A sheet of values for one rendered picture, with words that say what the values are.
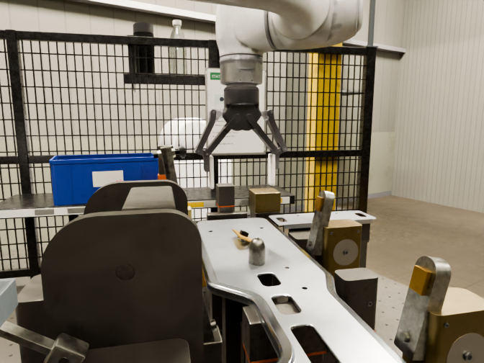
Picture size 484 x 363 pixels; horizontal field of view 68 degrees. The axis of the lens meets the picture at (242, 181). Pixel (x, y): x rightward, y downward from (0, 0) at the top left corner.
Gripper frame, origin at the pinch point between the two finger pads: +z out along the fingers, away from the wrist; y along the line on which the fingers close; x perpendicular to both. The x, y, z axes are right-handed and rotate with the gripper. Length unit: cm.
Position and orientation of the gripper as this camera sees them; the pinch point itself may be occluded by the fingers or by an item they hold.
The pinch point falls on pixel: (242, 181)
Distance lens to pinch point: 79.0
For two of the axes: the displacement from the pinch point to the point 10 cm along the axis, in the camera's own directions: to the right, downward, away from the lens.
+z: 0.1, 9.9, 1.7
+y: 9.8, -0.4, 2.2
